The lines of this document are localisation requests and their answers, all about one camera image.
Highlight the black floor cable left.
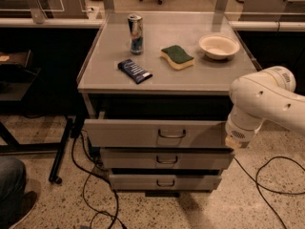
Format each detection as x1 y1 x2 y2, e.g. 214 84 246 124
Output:
70 129 128 229

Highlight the grey bottom drawer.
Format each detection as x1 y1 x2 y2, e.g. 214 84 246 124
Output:
109 175 221 191

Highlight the grey drawer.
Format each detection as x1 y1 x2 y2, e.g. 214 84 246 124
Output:
84 117 226 148
101 149 234 170
109 175 221 191

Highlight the dark shoe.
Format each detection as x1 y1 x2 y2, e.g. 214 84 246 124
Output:
9 191 37 229

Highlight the dark blue snack bar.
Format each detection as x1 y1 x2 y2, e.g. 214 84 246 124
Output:
117 59 153 84

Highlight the white bowl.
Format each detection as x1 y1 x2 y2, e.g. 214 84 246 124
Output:
198 34 240 60

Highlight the silver blue drink can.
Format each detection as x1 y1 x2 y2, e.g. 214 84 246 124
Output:
128 14 144 55

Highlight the green yellow sponge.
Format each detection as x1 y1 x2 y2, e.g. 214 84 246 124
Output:
160 45 194 71

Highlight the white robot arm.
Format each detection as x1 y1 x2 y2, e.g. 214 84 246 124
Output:
225 66 305 149

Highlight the black floor cable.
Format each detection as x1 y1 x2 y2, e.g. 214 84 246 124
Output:
233 156 305 229
70 129 128 229

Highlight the grey top drawer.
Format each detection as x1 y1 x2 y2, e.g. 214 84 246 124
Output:
84 117 226 148

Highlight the white horizontal rail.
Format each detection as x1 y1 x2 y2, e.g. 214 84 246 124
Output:
0 18 305 32

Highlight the black floor cable right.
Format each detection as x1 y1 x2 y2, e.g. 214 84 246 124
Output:
233 156 305 229

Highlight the black side table frame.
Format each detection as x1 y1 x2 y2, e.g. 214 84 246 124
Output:
0 52 72 184

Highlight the person leg in jeans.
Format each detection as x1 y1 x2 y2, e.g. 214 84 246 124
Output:
0 156 26 229

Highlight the grey middle drawer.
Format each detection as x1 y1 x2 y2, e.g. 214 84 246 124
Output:
101 149 234 170

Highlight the grey drawer cabinet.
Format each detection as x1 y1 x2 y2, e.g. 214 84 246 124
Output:
78 12 255 178

